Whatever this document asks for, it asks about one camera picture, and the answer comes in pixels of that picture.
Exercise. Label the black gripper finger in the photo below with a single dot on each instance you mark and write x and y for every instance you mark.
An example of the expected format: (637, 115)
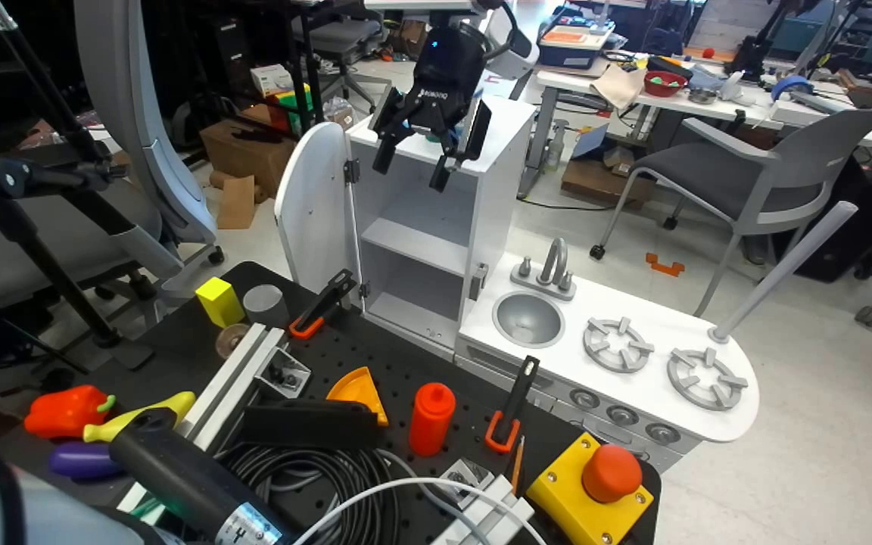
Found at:
(477, 130)
(391, 130)

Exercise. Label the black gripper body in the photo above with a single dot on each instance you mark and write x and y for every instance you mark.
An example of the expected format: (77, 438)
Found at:
(449, 69)

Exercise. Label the white cabinet door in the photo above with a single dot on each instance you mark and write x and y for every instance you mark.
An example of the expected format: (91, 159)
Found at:
(310, 213)

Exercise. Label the box with orange lid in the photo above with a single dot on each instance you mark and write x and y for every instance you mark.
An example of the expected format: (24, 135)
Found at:
(577, 36)

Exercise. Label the large cardboard box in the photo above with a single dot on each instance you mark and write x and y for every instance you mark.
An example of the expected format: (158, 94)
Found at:
(245, 152)

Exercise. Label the grey toy faucet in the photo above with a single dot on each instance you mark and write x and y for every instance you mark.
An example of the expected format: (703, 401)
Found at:
(556, 265)

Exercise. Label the small cardboard box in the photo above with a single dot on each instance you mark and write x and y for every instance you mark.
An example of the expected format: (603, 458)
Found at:
(230, 201)

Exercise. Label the black orange clamp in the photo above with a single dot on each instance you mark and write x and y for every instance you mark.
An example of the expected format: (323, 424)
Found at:
(514, 404)
(318, 304)

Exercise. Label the grey toy sink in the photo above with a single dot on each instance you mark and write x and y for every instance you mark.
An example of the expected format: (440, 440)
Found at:
(529, 319)

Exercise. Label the red bowl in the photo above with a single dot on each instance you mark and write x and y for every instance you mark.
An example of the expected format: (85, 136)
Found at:
(666, 82)

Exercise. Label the grey cylinder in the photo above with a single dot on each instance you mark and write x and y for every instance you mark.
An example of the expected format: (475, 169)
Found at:
(262, 301)

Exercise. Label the white toy kitchen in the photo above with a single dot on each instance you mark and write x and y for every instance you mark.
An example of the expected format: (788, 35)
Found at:
(569, 356)

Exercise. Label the yellow block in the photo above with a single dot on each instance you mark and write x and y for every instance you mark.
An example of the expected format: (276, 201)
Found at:
(220, 304)

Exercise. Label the grey standing panel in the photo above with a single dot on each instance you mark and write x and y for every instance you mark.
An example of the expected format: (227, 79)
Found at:
(137, 111)

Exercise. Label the white desk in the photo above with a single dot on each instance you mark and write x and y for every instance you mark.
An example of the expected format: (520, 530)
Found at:
(727, 108)

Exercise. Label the grey stove burner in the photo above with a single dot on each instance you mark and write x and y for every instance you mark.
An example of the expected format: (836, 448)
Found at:
(619, 342)
(707, 380)

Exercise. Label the orange wedge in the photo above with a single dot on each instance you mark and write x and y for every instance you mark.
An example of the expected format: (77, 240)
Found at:
(361, 394)

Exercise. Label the grey armchair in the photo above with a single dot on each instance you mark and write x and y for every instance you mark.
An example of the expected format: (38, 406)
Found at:
(741, 167)

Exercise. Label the grey stove knob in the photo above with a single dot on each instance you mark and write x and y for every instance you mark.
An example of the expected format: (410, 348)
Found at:
(586, 396)
(660, 432)
(621, 413)

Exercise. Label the orange cylinder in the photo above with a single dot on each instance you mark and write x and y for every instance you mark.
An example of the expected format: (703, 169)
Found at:
(430, 418)

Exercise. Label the aluminium extrusion bar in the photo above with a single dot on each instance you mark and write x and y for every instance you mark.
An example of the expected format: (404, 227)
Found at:
(234, 383)

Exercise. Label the black foam pad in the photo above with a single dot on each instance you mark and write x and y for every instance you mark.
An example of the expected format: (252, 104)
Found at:
(310, 424)

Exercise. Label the orange pencil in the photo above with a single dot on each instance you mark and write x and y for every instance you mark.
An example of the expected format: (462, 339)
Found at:
(520, 464)

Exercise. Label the yellow emergency stop button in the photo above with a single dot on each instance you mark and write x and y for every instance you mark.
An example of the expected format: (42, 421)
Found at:
(583, 494)

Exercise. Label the yellow banana toy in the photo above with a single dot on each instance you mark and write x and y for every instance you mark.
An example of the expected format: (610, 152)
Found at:
(134, 418)

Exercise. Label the black cylindrical tool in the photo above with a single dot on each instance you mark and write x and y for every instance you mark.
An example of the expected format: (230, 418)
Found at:
(183, 480)

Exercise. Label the orange toy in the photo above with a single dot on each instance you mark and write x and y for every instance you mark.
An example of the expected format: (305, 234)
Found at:
(65, 413)

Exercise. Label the purple toy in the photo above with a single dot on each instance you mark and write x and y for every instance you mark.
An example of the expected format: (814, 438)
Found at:
(84, 460)

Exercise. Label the small metal bracket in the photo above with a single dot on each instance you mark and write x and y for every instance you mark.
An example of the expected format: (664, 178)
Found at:
(466, 480)
(286, 373)

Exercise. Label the grey kitchen post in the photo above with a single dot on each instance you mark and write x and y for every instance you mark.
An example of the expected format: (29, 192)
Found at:
(784, 266)

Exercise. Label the black camera tripod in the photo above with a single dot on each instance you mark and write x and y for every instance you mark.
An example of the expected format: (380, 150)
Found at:
(29, 227)

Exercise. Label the white aluminium rail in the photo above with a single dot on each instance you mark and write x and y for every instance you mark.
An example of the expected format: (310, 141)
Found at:
(497, 514)

